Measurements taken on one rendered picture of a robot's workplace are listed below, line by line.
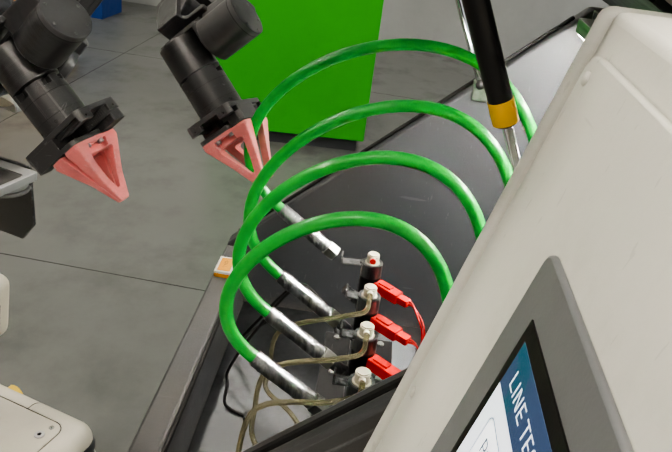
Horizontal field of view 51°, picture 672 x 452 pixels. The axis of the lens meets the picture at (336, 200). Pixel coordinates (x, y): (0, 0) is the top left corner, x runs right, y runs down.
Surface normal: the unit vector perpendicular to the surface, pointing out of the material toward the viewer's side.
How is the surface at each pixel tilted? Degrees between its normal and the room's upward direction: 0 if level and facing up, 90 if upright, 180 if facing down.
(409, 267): 90
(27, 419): 0
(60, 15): 44
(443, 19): 90
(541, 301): 76
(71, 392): 0
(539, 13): 90
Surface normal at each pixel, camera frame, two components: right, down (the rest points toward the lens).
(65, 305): 0.11, -0.89
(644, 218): -0.93, -0.36
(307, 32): 0.00, 0.44
